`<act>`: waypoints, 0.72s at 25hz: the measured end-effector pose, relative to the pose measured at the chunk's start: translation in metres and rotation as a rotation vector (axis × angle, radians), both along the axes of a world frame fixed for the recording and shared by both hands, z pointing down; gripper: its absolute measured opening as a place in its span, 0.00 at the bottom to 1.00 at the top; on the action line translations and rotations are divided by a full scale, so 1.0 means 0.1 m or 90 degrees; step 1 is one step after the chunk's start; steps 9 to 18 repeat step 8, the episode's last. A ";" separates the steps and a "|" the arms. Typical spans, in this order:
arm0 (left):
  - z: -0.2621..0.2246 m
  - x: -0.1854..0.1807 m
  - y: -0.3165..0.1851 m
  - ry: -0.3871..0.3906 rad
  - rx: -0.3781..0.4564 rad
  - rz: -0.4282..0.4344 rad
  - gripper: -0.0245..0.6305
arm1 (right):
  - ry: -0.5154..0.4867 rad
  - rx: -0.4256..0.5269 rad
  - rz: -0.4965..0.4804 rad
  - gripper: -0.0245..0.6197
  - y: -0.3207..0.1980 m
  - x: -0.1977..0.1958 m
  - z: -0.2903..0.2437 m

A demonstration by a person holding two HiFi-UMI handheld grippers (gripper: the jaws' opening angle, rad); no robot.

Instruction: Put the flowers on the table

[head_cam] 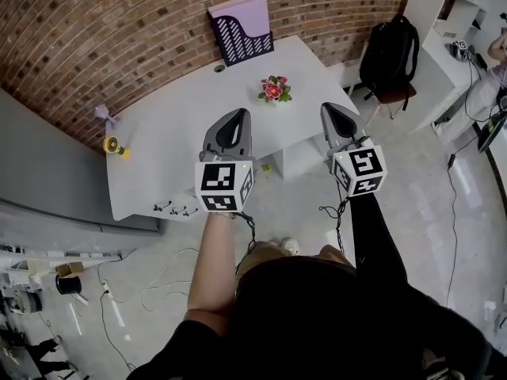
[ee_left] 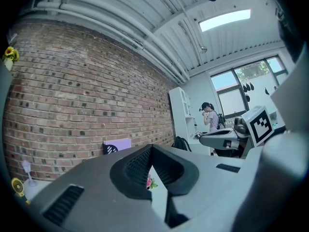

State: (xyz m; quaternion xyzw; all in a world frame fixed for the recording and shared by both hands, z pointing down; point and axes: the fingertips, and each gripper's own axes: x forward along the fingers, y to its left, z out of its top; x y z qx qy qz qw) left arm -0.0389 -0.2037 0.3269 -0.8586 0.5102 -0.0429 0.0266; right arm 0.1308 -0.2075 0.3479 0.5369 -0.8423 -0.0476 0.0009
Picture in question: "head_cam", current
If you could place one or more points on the dark purple file holder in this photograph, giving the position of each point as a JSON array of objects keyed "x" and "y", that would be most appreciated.
[{"x": 241, "y": 48}]

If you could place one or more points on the white shelving desk unit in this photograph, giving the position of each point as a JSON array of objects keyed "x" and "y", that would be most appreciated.
[{"x": 439, "y": 34}]

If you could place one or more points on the grey partition panel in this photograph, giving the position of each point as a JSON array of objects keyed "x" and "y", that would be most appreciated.
[{"x": 47, "y": 164}]

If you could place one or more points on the white power strip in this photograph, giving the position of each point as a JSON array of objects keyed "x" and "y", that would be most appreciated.
[{"x": 107, "y": 288}]

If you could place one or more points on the white spray bottle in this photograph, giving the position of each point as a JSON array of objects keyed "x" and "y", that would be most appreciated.
[{"x": 490, "y": 311}]

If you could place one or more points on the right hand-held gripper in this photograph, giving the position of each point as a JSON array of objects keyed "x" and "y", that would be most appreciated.
[{"x": 358, "y": 164}]

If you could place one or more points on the person's black shirt torso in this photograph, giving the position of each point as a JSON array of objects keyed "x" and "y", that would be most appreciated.
[{"x": 317, "y": 323}]

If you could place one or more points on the white table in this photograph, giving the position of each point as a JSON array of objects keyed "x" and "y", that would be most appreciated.
[{"x": 174, "y": 133}]

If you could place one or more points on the person's right forearm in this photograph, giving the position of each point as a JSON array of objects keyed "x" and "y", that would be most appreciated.
[{"x": 374, "y": 236}]

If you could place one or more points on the small cardboard box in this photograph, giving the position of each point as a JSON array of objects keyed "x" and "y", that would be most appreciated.
[{"x": 70, "y": 268}]

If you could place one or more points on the dark monitor screen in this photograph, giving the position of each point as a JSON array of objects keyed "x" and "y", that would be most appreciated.
[{"x": 491, "y": 133}]

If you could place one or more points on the small yellow-green scrap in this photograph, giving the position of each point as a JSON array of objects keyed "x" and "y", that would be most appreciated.
[{"x": 265, "y": 167}]

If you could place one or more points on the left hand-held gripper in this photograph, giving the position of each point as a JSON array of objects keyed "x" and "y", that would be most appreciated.
[{"x": 227, "y": 149}]

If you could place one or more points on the black round cup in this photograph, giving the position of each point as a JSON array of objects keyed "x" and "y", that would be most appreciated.
[{"x": 68, "y": 285}]

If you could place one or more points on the pink flowers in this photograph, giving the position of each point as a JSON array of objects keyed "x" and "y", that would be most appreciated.
[{"x": 274, "y": 89}]

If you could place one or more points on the person's left forearm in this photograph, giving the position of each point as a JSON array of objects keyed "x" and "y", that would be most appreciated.
[{"x": 212, "y": 263}]

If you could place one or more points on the black backpack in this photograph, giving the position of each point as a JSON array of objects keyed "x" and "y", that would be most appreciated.
[{"x": 390, "y": 58}]

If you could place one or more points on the black hook clip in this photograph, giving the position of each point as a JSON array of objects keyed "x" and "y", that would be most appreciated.
[
  {"x": 161, "y": 206},
  {"x": 191, "y": 212},
  {"x": 178, "y": 211}
]

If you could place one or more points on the grey round device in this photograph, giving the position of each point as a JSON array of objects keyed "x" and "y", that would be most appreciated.
[{"x": 25, "y": 302}]

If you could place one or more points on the brown seat chair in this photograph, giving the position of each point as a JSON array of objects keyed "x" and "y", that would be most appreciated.
[{"x": 396, "y": 93}]

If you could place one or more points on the lilac folders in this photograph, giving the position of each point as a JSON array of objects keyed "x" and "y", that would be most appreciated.
[{"x": 243, "y": 14}]

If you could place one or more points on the spare gripper device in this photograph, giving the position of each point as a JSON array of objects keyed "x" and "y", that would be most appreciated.
[{"x": 458, "y": 49}]

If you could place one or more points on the person's tan trousers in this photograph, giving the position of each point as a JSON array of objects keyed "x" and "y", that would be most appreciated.
[{"x": 257, "y": 253}]

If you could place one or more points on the person's white shoe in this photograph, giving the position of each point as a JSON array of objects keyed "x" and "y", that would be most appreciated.
[{"x": 291, "y": 245}]

